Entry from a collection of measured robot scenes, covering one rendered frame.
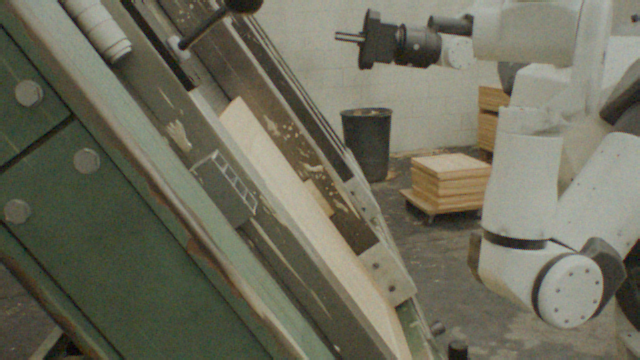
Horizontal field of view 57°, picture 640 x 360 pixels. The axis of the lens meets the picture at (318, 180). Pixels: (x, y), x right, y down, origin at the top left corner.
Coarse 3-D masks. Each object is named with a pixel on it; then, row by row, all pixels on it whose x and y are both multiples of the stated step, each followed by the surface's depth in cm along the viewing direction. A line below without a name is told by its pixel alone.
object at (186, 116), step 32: (128, 32) 55; (128, 64) 56; (160, 64) 56; (160, 96) 57; (192, 96) 58; (192, 128) 58; (224, 128) 62; (192, 160) 59; (256, 192) 60; (256, 224) 61; (288, 224) 61; (288, 256) 62; (320, 256) 66; (320, 288) 63; (320, 320) 63; (352, 320) 64; (352, 352) 65; (384, 352) 65
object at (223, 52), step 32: (160, 0) 95; (192, 0) 95; (224, 32) 97; (224, 64) 98; (256, 64) 99; (256, 96) 99; (288, 128) 101; (288, 160) 102; (320, 160) 102; (352, 224) 106; (384, 256) 107; (384, 288) 109
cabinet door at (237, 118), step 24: (240, 120) 86; (240, 144) 75; (264, 144) 94; (264, 168) 82; (288, 168) 99; (288, 192) 87; (312, 216) 93; (312, 240) 81; (336, 240) 99; (336, 264) 86; (360, 264) 105; (360, 288) 92; (384, 312) 98; (384, 336) 85
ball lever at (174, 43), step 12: (228, 0) 51; (240, 0) 51; (252, 0) 51; (216, 12) 54; (228, 12) 54; (240, 12) 52; (252, 12) 52; (204, 24) 55; (192, 36) 56; (180, 48) 57; (180, 60) 58
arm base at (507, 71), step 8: (504, 64) 109; (512, 64) 107; (520, 64) 105; (528, 64) 103; (504, 72) 108; (512, 72) 106; (504, 80) 107; (512, 80) 105; (504, 88) 106; (512, 88) 105
